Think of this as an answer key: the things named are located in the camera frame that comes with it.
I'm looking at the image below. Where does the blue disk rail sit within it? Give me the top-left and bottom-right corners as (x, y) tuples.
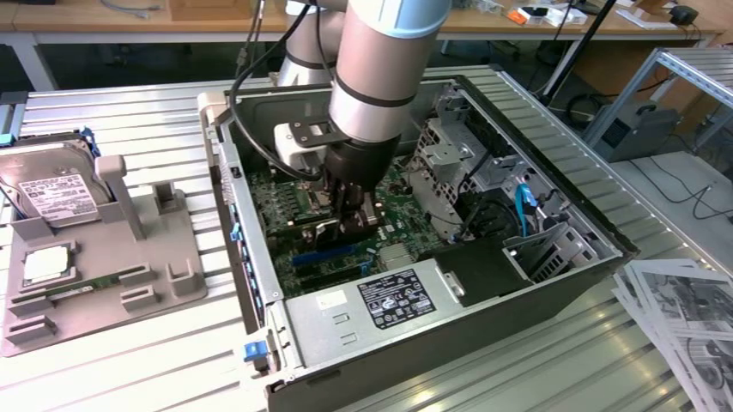
(78, 125), (103, 159)

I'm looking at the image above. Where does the black wire bundle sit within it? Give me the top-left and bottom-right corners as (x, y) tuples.
(456, 191), (520, 244)

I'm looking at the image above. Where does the blue expansion slot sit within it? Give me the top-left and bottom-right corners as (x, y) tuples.
(292, 245), (358, 266)

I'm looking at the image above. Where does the graphics card with metal bracket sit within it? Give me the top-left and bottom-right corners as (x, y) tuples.
(264, 210), (384, 255)

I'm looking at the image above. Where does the black slanted pole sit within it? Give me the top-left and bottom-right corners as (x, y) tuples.
(541, 0), (620, 98)

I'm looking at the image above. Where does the silver hard disk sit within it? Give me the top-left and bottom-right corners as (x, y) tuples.
(0, 132), (115, 228)

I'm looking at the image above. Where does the white flat box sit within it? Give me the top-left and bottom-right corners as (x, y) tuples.
(616, 7), (679, 31)

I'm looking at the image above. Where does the long wooden desk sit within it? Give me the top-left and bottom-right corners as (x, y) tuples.
(0, 0), (724, 91)

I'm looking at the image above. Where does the grey slotted disk bay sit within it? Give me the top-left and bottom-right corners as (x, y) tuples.
(503, 222), (609, 285)

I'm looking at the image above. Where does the silver CPU chip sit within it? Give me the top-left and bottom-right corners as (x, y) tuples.
(21, 246), (79, 288)

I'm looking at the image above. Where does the CPU socket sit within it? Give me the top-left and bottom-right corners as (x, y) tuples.
(302, 179), (337, 214)

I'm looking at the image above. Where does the dark grey floor unit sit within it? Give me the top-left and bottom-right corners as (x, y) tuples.
(592, 102), (684, 163)

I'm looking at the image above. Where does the green RAM stick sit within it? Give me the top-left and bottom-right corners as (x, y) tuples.
(21, 274), (126, 301)

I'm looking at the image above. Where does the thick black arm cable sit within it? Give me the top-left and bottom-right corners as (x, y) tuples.
(229, 0), (328, 181)

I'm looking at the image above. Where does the aluminium profile frame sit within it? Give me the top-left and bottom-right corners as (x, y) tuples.
(583, 45), (733, 152)

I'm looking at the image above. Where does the grey parts rack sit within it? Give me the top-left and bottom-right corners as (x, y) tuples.
(0, 154), (209, 358)

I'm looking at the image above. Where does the black plastic shroud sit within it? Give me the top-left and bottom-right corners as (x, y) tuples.
(433, 235), (536, 308)

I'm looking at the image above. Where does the black expansion slot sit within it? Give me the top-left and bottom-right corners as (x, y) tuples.
(301, 274), (368, 292)
(296, 262), (366, 281)

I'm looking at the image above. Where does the green motherboard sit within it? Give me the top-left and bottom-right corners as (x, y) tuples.
(246, 156), (454, 300)

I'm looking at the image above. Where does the pale blue coiled cable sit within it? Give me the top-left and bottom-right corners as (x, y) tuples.
(101, 0), (166, 19)

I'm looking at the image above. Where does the blue data wire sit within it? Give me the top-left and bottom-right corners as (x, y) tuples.
(515, 183), (541, 239)

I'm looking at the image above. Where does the blue case latch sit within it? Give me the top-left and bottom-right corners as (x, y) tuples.
(238, 340), (270, 364)

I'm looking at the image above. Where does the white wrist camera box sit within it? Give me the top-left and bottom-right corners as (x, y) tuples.
(273, 120), (345, 173)

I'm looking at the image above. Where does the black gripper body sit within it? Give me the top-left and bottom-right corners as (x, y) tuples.
(322, 137), (404, 195)

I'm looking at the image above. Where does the thin black cable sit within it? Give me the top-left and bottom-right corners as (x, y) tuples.
(629, 158), (733, 222)

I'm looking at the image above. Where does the open black PC case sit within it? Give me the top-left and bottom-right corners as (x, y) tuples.
(198, 73), (641, 412)

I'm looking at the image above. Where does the grey hanging cable with plug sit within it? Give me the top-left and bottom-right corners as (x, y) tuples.
(234, 0), (266, 79)

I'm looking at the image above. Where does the white box with black print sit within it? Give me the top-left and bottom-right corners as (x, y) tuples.
(519, 4), (589, 27)

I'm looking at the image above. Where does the silver perforated drive cage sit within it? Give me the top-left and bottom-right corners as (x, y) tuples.
(409, 115), (517, 228)

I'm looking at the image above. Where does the grey metal bracket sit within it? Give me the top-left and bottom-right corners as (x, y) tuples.
(0, 90), (30, 137)

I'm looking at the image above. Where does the silver chipset heatsink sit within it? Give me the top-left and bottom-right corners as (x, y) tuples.
(377, 245), (418, 270)

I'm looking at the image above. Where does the printed paper sheets stack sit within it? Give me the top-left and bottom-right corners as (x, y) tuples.
(609, 257), (733, 412)

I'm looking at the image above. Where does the silver power supply unit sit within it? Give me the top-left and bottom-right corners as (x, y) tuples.
(284, 257), (467, 370)

